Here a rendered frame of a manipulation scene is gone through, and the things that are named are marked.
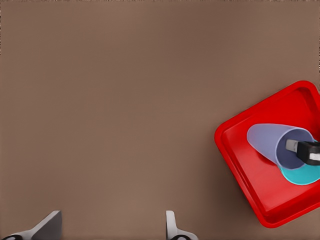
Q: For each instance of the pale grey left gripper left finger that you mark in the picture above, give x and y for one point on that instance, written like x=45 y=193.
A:
x=47 y=226

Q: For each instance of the teal bowl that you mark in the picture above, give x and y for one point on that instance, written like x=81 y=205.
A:
x=300 y=177

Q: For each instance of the red square tray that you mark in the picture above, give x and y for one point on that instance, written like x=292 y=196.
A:
x=252 y=180

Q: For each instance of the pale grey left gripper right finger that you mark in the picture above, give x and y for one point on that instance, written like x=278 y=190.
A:
x=171 y=223

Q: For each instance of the lavender plastic cup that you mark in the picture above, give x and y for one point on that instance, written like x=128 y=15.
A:
x=265 y=140

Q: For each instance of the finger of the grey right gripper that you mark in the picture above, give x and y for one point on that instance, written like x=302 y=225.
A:
x=291 y=145

